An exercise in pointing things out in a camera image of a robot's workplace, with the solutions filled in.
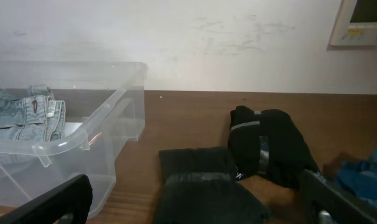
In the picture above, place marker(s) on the black folded garment, lower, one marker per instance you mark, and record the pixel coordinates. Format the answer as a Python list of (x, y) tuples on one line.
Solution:
[(199, 186)]

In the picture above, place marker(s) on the light blue jeans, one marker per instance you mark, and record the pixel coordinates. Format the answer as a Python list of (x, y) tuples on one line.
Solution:
[(35, 117)]

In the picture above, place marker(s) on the black folded garment,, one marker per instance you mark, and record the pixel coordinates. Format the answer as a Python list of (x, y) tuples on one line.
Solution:
[(199, 186), (268, 143)]

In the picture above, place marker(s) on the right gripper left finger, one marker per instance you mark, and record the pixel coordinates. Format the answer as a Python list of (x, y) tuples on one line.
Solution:
[(69, 202)]

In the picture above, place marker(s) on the black folded garment, upper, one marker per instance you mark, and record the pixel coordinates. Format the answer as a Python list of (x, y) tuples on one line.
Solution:
[(268, 143)]

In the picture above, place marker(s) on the blue folded shirt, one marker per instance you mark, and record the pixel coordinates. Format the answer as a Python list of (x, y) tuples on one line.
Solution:
[(359, 178)]

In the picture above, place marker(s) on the clear plastic storage bin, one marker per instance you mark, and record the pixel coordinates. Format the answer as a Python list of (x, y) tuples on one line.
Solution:
[(104, 109)]

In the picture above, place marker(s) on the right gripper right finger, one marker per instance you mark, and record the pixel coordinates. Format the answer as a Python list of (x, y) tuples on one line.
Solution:
[(325, 202)]

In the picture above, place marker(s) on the wall control panel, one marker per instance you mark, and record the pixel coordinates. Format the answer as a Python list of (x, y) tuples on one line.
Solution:
[(356, 24)]

